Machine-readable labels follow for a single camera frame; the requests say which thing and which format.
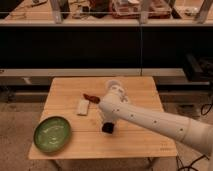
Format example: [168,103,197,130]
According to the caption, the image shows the dark red chili pepper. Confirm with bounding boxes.
[83,94,100,104]

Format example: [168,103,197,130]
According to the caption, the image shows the green round plate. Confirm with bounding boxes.
[33,116,71,153]

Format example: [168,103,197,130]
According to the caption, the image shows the black box on right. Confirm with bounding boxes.
[184,54,213,82]

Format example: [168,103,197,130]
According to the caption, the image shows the translucent plastic cup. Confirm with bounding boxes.
[106,79,121,90]

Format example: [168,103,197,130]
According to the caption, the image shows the long shelf bench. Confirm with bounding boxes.
[0,26,213,76]

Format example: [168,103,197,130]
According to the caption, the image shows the white rectangular sponge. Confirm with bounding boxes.
[77,99,90,116]

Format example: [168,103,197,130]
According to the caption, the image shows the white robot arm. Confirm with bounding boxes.
[98,85,213,156]

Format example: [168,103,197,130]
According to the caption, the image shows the wooden table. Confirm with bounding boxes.
[27,76,178,161]

